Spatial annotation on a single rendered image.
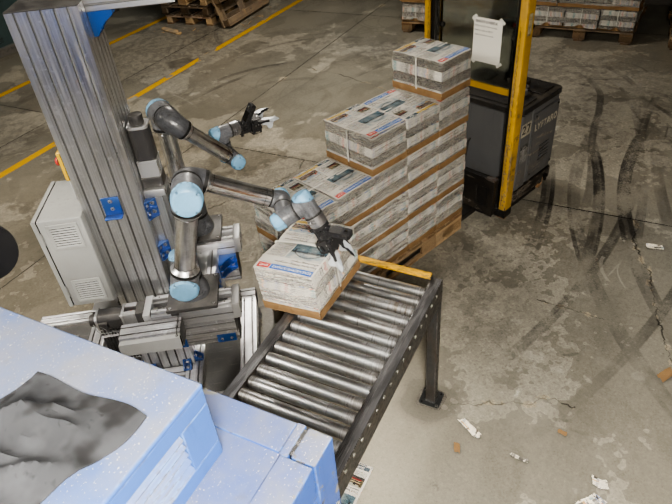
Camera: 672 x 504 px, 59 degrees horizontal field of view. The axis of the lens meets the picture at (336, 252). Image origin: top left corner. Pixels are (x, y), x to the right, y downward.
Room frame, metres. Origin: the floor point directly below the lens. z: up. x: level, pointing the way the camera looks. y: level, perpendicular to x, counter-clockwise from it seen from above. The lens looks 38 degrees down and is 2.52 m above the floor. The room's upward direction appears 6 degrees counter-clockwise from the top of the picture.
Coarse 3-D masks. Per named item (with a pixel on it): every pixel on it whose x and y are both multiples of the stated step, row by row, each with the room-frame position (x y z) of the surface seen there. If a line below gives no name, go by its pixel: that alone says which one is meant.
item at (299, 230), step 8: (296, 224) 2.17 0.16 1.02; (304, 224) 2.16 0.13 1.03; (328, 224) 2.13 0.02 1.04; (336, 224) 2.12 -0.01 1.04; (288, 232) 2.12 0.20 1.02; (296, 232) 2.11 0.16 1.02; (304, 232) 2.10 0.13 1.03; (304, 240) 2.04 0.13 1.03; (312, 240) 2.03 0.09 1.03; (352, 240) 2.06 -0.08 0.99; (352, 248) 2.05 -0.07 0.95; (344, 256) 1.98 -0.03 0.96; (352, 256) 2.04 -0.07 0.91; (344, 264) 1.98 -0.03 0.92; (352, 264) 2.03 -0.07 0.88; (344, 272) 1.97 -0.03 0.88
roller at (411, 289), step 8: (360, 272) 2.06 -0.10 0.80; (360, 280) 2.03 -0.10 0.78; (368, 280) 2.02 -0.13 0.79; (376, 280) 2.00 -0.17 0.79; (384, 280) 1.99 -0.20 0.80; (392, 280) 1.98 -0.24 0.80; (392, 288) 1.96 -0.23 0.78; (400, 288) 1.94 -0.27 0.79; (408, 288) 1.93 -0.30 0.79; (416, 288) 1.92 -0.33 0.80; (424, 288) 1.91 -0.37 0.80
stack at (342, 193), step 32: (416, 160) 3.08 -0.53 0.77; (288, 192) 2.76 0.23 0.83; (320, 192) 2.75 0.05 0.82; (352, 192) 2.72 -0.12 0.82; (384, 192) 2.89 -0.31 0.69; (416, 192) 3.08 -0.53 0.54; (256, 224) 2.73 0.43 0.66; (384, 224) 2.88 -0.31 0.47; (416, 224) 3.07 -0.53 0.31; (384, 256) 2.88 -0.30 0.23; (416, 256) 3.10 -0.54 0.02
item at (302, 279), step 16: (272, 256) 1.95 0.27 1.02; (288, 256) 1.93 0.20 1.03; (304, 256) 1.92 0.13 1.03; (320, 256) 1.90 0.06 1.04; (256, 272) 1.90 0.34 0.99; (272, 272) 1.86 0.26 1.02; (288, 272) 1.82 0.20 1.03; (304, 272) 1.81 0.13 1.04; (320, 272) 1.82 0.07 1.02; (272, 288) 1.88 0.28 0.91; (288, 288) 1.83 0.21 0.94; (304, 288) 1.79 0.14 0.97; (320, 288) 1.80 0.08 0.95; (288, 304) 1.84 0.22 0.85; (304, 304) 1.80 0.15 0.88; (320, 304) 1.78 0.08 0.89
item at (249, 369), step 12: (276, 324) 1.78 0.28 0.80; (288, 324) 1.77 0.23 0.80; (276, 336) 1.71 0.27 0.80; (264, 348) 1.65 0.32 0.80; (252, 360) 1.59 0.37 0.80; (264, 360) 1.60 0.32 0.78; (240, 372) 1.53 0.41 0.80; (252, 372) 1.53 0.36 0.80; (240, 384) 1.48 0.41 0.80; (228, 396) 1.42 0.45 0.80
